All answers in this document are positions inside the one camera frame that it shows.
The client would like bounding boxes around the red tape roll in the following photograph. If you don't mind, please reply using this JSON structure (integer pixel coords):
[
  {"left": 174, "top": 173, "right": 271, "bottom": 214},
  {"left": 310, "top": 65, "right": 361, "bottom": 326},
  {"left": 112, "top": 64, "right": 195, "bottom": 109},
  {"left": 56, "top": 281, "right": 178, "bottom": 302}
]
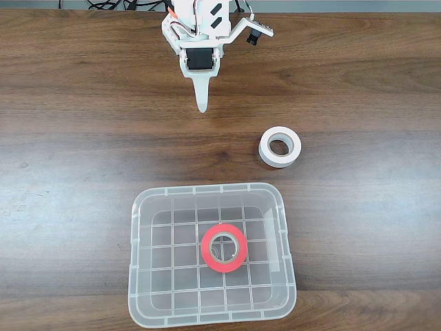
[{"left": 200, "top": 223, "right": 249, "bottom": 274}]

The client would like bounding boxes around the clear plastic box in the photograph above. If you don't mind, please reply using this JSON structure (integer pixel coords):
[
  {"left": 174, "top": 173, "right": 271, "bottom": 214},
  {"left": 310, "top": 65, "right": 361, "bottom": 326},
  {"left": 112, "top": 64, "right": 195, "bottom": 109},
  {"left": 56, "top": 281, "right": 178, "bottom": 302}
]
[{"left": 127, "top": 182, "right": 298, "bottom": 329}]

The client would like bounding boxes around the white tape roll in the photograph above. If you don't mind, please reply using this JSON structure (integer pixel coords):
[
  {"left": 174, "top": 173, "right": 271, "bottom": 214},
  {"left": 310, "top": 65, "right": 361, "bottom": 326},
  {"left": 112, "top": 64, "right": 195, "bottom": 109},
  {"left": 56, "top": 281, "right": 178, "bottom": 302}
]
[{"left": 257, "top": 126, "right": 302, "bottom": 170}]

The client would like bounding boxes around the camera on white bracket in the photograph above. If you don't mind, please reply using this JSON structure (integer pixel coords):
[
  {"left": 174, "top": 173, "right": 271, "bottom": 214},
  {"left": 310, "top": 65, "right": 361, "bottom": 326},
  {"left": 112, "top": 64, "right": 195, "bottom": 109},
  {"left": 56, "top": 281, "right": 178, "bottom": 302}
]
[{"left": 224, "top": 14, "right": 276, "bottom": 46}]

